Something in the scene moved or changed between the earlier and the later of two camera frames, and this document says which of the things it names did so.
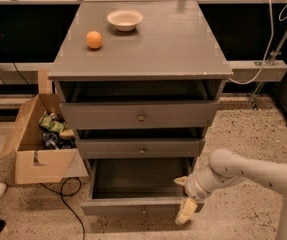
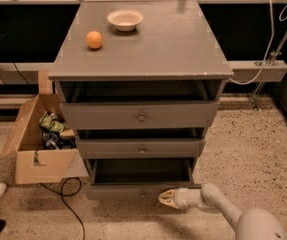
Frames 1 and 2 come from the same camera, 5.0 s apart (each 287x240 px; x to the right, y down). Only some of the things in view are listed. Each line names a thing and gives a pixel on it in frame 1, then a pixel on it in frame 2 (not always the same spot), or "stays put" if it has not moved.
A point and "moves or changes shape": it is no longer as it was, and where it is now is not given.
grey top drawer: [140, 115] stays put
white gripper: [193, 186] to [182, 198]
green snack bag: [50, 122] stays put
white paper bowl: [125, 20] stays put
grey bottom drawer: [143, 187] moves or changes shape
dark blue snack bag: [53, 139] stays put
